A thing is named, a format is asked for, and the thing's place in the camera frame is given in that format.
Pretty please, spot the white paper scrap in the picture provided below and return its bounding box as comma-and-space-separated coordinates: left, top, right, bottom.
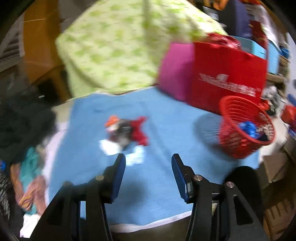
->
99, 139, 144, 167

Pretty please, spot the red mesh ribbon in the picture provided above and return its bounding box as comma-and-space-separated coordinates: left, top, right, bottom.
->
129, 116, 149, 146

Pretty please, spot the blue plastic bag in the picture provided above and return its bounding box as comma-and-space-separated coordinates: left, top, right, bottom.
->
238, 121, 263, 139

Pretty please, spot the black plastic bag bundle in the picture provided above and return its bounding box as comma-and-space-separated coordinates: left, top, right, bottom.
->
108, 119, 132, 150

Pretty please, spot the orange wrapper bundle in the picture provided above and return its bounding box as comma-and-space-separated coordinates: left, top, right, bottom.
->
104, 115, 120, 128

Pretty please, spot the light blue blanket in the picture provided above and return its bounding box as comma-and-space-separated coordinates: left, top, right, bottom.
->
49, 88, 259, 226

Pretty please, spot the red plastic mesh basket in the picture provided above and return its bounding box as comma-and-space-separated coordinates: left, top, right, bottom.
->
218, 96, 275, 159

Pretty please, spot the striped orange cloth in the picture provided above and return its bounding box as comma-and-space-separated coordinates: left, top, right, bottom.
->
10, 164, 47, 216

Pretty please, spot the teal cloth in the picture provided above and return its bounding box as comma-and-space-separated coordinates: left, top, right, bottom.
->
20, 147, 42, 215

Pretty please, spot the black lace garment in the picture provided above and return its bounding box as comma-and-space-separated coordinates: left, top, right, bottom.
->
1, 94, 56, 165

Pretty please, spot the red Nilrich paper bag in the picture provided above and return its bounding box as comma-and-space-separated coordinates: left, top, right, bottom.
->
187, 42, 267, 114

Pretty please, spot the magenta pillow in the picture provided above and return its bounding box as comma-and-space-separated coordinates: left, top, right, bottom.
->
158, 43, 194, 102

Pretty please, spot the green clover quilt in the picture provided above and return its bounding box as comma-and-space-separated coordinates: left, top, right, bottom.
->
56, 1, 225, 98

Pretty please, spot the red plastic bag in paperbag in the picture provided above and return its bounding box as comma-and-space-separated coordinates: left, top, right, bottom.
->
203, 33, 241, 50

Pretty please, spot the turquoise storage box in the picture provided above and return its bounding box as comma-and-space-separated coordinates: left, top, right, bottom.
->
232, 36, 280, 74

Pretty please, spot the navy blue bag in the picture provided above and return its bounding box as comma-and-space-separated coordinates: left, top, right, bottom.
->
218, 0, 252, 39

